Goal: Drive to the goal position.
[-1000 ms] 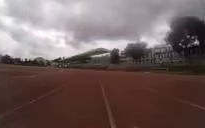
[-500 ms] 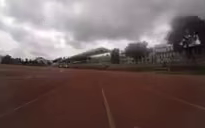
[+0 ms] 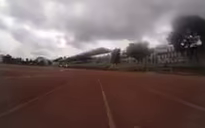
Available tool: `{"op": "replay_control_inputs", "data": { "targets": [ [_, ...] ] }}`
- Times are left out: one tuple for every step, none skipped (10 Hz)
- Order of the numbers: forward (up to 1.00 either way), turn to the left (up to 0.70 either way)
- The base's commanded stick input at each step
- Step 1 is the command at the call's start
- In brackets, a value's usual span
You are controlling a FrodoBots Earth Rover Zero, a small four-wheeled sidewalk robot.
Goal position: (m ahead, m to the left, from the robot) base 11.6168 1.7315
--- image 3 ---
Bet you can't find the row of distant trees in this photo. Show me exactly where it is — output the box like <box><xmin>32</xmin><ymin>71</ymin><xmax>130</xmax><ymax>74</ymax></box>
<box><xmin>0</xmin><ymin>53</ymin><xmax>54</xmax><ymax>66</ymax></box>

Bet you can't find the grandstand with slanted roof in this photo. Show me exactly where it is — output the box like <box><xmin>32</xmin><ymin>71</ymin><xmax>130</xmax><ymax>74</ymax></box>
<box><xmin>58</xmin><ymin>46</ymin><xmax>113</xmax><ymax>66</ymax></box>

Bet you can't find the pale building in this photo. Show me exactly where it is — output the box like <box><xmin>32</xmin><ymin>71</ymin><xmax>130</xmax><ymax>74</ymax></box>
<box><xmin>149</xmin><ymin>43</ymin><xmax>191</xmax><ymax>66</ymax></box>

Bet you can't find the dark round tree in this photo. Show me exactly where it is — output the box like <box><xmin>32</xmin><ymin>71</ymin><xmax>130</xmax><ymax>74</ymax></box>
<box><xmin>124</xmin><ymin>41</ymin><xmax>152</xmax><ymax>64</ymax></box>

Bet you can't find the small dark tree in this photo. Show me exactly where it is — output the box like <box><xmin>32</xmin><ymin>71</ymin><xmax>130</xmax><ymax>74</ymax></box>
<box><xmin>109</xmin><ymin>48</ymin><xmax>122</xmax><ymax>66</ymax></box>

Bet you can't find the large dark tree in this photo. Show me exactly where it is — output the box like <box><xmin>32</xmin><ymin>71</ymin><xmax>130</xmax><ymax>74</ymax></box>
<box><xmin>167</xmin><ymin>14</ymin><xmax>205</xmax><ymax>64</ymax></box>

